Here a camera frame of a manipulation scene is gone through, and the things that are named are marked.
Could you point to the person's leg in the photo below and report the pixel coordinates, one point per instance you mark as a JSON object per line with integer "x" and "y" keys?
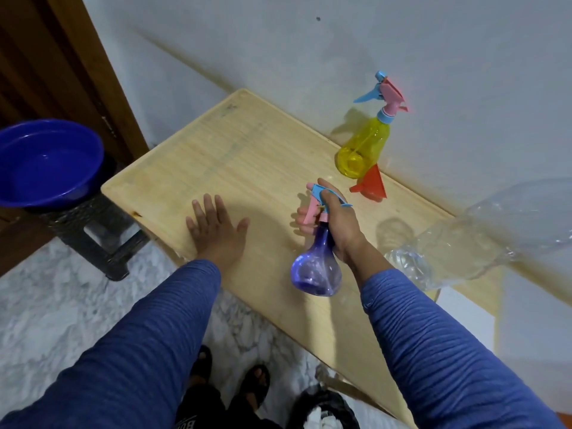
{"x": 250, "y": 417}
{"x": 199, "y": 406}

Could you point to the person's right forearm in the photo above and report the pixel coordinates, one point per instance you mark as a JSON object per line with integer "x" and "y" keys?
{"x": 447, "y": 361}

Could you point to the crumpled white paper waste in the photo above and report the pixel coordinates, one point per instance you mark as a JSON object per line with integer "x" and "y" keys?
{"x": 321, "y": 420}

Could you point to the yellow spray bottle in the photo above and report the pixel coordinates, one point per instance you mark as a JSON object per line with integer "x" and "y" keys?
{"x": 362, "y": 149}

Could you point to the blue plastic basin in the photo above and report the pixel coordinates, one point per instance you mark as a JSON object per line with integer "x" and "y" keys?
{"x": 49, "y": 160}

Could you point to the white paper sheet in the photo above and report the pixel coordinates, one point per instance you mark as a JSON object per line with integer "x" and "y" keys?
{"x": 469, "y": 317}

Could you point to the clear plastic water bottle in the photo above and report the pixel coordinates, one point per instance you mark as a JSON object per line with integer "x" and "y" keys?
{"x": 505, "y": 227}

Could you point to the person's left forearm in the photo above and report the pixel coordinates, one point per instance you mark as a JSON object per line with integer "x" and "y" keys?
{"x": 116, "y": 361}

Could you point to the black mesh basket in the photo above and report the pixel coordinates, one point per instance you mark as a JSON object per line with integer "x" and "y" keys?
{"x": 335, "y": 402}

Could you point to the person's left leg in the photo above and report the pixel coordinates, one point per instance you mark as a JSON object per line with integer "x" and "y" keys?
{"x": 199, "y": 406}

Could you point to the black plastic stool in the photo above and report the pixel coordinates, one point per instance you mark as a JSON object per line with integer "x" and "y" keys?
{"x": 103, "y": 254}

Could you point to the purple spray bottle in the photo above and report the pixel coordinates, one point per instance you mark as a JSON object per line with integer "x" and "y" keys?
{"x": 317, "y": 268}

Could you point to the person's left black sandal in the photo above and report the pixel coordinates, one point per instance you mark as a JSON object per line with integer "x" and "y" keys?
{"x": 203, "y": 364}

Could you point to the person's black sandal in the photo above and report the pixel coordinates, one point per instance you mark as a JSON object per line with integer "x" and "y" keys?
{"x": 203, "y": 364}
{"x": 254, "y": 384}

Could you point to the person's right leg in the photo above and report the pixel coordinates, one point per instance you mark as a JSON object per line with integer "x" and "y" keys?
{"x": 250, "y": 417}

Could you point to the person's left hand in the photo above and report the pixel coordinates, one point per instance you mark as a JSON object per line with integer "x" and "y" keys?
{"x": 219, "y": 241}

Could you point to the person's right hand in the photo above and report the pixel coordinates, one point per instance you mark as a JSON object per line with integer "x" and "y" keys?
{"x": 346, "y": 227}

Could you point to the person's right black sandal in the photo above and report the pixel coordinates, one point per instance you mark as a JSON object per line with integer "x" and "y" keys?
{"x": 254, "y": 384}

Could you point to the orange plastic funnel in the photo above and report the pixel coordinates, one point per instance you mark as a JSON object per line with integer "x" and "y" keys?
{"x": 372, "y": 187}

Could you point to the brown wooden door frame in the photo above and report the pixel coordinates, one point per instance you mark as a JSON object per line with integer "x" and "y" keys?
{"x": 67, "y": 62}

